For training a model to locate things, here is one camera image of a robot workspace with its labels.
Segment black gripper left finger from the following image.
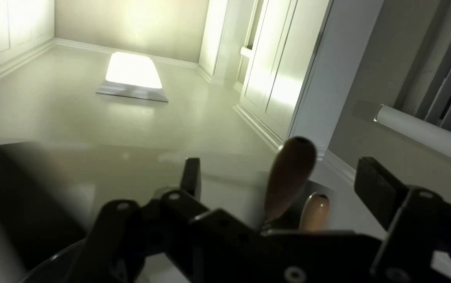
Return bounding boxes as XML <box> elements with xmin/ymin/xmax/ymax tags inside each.
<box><xmin>67</xmin><ymin>155</ymin><xmax>213</xmax><ymax>283</ymax></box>

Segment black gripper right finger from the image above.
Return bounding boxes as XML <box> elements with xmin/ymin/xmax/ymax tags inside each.
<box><xmin>354</xmin><ymin>155</ymin><xmax>451</xmax><ymax>283</ymax></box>

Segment white blinds valance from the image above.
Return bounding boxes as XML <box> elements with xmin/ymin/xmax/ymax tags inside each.
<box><xmin>373</xmin><ymin>102</ymin><xmax>451</xmax><ymax>173</ymax></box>

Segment dark-bladed silver ceiling fan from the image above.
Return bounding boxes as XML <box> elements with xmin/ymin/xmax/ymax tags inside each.
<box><xmin>0</xmin><ymin>141</ymin><xmax>101</xmax><ymax>273</ymax></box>

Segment white vertical blinds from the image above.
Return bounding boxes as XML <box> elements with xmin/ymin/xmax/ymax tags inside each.
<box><xmin>395</xmin><ymin>0</ymin><xmax>451</xmax><ymax>144</ymax></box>

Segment tall white cabinet with crown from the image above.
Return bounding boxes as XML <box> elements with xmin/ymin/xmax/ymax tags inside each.
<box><xmin>233</xmin><ymin>0</ymin><xmax>387</xmax><ymax>154</ymax></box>

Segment white upper cabinet row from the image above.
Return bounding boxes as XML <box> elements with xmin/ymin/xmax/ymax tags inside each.
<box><xmin>0</xmin><ymin>0</ymin><xmax>57</xmax><ymax>94</ymax></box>

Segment short pull chain wooden knob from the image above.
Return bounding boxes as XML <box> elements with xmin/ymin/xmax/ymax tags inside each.
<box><xmin>299</xmin><ymin>190</ymin><xmax>332</xmax><ymax>232</ymax></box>

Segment white upper wall cabinet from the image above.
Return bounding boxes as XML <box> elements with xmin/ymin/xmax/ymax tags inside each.
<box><xmin>199</xmin><ymin>0</ymin><xmax>254</xmax><ymax>85</ymax></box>

